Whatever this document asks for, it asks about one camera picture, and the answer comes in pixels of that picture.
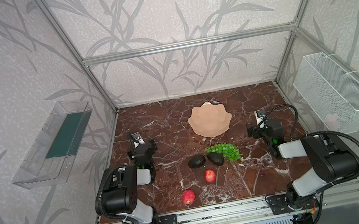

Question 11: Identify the green grape bunch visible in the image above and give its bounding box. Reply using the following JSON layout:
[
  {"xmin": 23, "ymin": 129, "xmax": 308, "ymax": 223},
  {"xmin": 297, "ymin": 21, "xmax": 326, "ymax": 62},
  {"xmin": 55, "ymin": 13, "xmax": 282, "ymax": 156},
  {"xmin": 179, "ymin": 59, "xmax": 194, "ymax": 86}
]
[{"xmin": 204, "ymin": 143, "xmax": 242, "ymax": 161}]

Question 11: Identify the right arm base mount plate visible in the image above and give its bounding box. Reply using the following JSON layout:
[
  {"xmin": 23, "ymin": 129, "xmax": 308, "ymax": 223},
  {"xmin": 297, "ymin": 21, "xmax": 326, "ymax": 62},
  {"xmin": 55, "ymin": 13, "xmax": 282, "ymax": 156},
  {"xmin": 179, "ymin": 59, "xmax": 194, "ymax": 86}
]
[{"xmin": 265, "ymin": 191, "xmax": 317, "ymax": 215}]

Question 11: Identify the pink scalloped fruit bowl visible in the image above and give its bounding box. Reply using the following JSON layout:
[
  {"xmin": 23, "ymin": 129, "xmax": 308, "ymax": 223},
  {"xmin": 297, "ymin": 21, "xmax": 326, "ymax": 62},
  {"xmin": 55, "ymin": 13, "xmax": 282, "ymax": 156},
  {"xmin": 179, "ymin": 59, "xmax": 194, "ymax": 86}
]
[{"xmin": 188, "ymin": 102, "xmax": 232, "ymax": 138}]

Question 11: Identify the dark avocado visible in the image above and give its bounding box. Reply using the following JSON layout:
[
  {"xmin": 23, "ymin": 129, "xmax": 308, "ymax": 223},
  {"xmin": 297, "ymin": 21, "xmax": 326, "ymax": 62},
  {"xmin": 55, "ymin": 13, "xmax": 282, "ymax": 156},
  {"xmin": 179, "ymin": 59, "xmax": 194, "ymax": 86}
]
[
  {"xmin": 188, "ymin": 154, "xmax": 206, "ymax": 169},
  {"xmin": 207, "ymin": 152, "xmax": 225, "ymax": 166}
]

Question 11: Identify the clear plastic wall bin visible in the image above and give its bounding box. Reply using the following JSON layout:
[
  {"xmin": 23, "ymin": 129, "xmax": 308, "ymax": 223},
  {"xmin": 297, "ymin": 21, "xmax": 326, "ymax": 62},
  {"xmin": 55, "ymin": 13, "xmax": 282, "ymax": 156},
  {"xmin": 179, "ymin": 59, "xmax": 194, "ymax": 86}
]
[{"xmin": 12, "ymin": 101, "xmax": 93, "ymax": 190}]

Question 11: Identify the aluminium front rail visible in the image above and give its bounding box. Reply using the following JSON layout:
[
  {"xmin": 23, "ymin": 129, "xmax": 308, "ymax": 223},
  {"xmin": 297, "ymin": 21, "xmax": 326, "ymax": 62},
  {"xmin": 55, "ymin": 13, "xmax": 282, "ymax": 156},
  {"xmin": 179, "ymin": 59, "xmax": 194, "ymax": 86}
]
[{"xmin": 112, "ymin": 180, "xmax": 359, "ymax": 224}]

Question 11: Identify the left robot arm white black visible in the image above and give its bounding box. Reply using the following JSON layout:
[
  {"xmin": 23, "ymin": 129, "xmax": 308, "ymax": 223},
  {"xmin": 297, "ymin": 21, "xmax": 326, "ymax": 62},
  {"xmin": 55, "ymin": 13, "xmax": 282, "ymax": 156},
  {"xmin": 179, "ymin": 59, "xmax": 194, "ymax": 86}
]
[{"xmin": 95, "ymin": 139, "xmax": 160, "ymax": 224}]

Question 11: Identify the red apple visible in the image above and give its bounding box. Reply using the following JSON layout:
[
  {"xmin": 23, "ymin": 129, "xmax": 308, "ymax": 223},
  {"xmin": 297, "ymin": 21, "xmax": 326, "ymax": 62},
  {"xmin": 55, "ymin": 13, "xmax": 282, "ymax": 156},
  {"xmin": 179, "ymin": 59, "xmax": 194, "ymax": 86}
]
[
  {"xmin": 182, "ymin": 189, "xmax": 196, "ymax": 206},
  {"xmin": 204, "ymin": 169, "xmax": 217, "ymax": 183}
]

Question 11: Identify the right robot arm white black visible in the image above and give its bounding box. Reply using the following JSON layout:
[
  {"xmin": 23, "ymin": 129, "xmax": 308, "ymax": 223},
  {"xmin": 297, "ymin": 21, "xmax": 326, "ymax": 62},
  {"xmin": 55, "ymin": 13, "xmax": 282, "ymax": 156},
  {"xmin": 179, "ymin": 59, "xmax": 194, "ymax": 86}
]
[{"xmin": 247, "ymin": 120, "xmax": 359, "ymax": 213}]

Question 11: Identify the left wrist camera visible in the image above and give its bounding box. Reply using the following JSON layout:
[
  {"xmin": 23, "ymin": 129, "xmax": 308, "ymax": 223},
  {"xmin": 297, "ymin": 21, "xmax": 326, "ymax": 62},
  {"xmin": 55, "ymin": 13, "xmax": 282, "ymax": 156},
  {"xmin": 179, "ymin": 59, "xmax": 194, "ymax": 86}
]
[{"xmin": 128, "ymin": 132, "xmax": 145, "ymax": 148}]

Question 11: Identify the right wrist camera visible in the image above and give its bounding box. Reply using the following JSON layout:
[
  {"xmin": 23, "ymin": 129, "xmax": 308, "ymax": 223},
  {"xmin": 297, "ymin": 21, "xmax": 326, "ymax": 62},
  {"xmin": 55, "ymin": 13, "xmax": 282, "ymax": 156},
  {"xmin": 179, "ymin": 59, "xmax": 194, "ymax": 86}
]
[{"xmin": 254, "ymin": 109, "xmax": 266, "ymax": 128}]

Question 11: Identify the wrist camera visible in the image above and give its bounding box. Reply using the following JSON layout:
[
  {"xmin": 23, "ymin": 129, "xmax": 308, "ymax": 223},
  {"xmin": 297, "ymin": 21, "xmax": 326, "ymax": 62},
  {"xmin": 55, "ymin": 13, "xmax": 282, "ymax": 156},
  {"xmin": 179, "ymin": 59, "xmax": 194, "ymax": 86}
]
[
  {"xmin": 254, "ymin": 109, "xmax": 266, "ymax": 128},
  {"xmin": 128, "ymin": 132, "xmax": 145, "ymax": 148}
]

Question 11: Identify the white wire mesh basket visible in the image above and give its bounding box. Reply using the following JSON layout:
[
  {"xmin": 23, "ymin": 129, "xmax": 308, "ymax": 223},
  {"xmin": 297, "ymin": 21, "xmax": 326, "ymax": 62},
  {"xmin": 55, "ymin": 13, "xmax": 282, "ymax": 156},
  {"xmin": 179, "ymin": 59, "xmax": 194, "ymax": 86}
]
[{"xmin": 293, "ymin": 52, "xmax": 359, "ymax": 134}]

